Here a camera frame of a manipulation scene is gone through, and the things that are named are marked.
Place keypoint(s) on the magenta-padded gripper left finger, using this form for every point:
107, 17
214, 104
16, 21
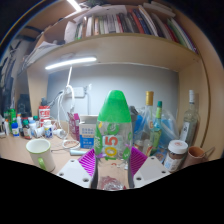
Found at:
76, 170

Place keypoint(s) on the brown jar with white lid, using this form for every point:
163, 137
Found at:
175, 156

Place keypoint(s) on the blue and white carton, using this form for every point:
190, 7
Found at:
86, 133

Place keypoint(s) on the brown mug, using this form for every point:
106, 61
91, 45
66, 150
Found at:
194, 155

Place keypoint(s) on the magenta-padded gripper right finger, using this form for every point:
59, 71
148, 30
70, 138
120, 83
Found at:
148, 170

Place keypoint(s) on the green glass bottle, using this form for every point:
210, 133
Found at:
156, 131

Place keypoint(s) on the wooden shelf unit with books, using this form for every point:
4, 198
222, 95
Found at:
126, 46

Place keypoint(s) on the green plastic container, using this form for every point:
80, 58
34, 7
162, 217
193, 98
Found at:
12, 115

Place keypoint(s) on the tall clear glass bottle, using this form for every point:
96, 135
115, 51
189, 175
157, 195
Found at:
190, 125

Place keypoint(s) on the dark hanging clothes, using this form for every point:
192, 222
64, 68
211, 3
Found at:
6, 83

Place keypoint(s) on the magenta carton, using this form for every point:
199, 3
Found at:
74, 127

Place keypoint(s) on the clear bottle with gold cap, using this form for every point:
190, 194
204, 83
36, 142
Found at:
147, 123

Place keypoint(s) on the ceiling strip light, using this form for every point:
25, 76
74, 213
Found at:
74, 5

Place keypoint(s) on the red and white canister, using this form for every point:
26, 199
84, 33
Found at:
44, 114

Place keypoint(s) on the small white bottle blue label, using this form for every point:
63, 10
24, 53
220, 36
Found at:
15, 128

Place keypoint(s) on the white under-shelf light bar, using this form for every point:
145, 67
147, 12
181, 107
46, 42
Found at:
70, 62

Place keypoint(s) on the clear bottle with green cap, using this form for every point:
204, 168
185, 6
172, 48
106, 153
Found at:
113, 133

